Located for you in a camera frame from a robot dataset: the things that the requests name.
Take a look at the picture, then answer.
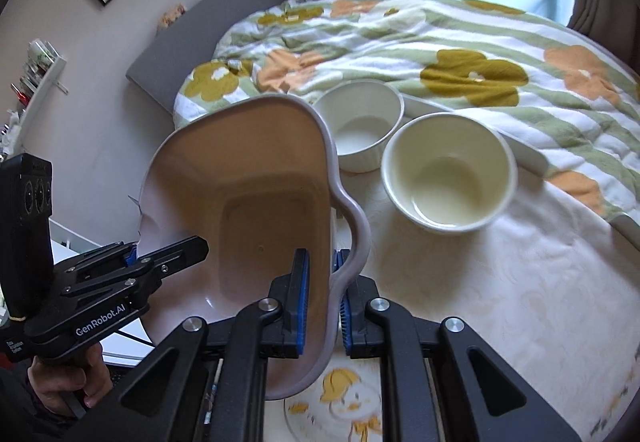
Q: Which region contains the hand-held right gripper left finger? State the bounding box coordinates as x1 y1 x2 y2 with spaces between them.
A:
65 248 311 442

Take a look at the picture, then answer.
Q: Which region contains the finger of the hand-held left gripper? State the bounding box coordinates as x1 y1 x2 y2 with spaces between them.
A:
97 241 140 269
127 235 209 280

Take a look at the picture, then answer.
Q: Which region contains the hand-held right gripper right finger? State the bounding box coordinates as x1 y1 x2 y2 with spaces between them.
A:
336 248 583 442

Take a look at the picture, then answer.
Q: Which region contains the pink square bowl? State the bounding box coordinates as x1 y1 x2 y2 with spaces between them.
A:
136 93 372 400

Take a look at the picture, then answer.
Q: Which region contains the person's left forearm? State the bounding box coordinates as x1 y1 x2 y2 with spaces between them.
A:
0 362 66 442

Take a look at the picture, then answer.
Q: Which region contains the person's left hand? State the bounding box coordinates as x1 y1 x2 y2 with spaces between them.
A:
27 341 113 418

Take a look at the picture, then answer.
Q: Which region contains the duck print plate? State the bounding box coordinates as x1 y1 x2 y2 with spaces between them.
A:
284 354 396 442

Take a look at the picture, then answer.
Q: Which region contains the floral table cloth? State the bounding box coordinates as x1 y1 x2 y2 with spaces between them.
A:
280 162 640 442

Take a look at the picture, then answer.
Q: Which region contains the cream round bowl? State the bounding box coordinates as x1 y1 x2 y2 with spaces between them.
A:
381 112 518 234

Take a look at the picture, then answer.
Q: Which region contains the small white bowl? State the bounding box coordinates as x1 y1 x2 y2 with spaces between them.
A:
312 80 405 173

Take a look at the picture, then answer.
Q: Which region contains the small plush toy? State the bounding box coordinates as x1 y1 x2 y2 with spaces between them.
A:
156 2 188 30

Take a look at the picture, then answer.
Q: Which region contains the grey padded headboard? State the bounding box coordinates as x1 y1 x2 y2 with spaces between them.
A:
125 0 301 115

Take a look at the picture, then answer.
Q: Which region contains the floral striped blanket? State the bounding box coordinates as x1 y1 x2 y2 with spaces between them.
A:
172 0 640 228

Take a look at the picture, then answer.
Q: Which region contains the white wall shelf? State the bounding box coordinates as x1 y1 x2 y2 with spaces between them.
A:
10 38 68 123

